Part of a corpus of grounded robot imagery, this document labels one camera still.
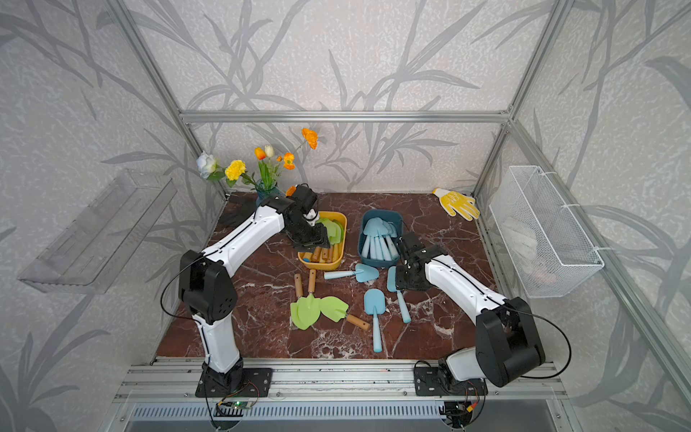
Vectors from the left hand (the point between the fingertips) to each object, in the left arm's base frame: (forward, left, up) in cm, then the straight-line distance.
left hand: (325, 246), depth 86 cm
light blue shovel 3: (-13, -17, -14) cm, 26 cm away
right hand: (-9, -26, -8) cm, 28 cm away
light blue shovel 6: (+14, -24, -12) cm, 31 cm away
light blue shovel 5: (+14, -22, -10) cm, 28 cm away
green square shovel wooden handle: (-15, -3, -14) cm, 21 cm away
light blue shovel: (-3, -13, -13) cm, 18 cm away
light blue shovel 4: (+16, -18, -11) cm, 26 cm away
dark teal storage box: (+9, -14, -11) cm, 20 cm away
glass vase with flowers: (+25, +24, +4) cm, 35 cm away
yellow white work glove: (+33, -54, -14) cm, 65 cm away
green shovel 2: (-14, +3, -15) cm, 21 cm away
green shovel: (-16, +8, -13) cm, 22 cm away
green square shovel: (+14, -2, -10) cm, 17 cm away
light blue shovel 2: (-8, -23, -13) cm, 27 cm away
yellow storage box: (+2, 0, -11) cm, 11 cm away
